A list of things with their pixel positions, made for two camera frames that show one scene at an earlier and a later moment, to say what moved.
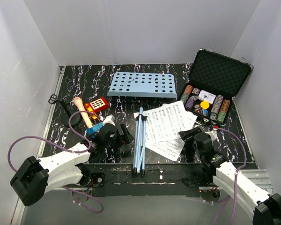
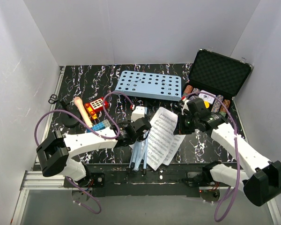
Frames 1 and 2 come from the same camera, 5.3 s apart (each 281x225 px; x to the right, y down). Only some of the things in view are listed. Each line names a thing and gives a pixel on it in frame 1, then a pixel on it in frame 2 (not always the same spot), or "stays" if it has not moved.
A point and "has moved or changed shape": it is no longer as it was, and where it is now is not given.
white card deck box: [206, 96] stays
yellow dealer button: [204, 104] stays
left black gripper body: [117, 142] → [140, 138]
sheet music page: [167, 122] has moved or changed shape
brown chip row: [225, 105] stays
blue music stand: [158, 85] has moved or changed shape
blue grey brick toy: [92, 131] stays
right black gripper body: [190, 144] → [187, 123]
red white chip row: [188, 89] stays
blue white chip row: [216, 107] stays
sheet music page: [169, 149] has moved or changed shape
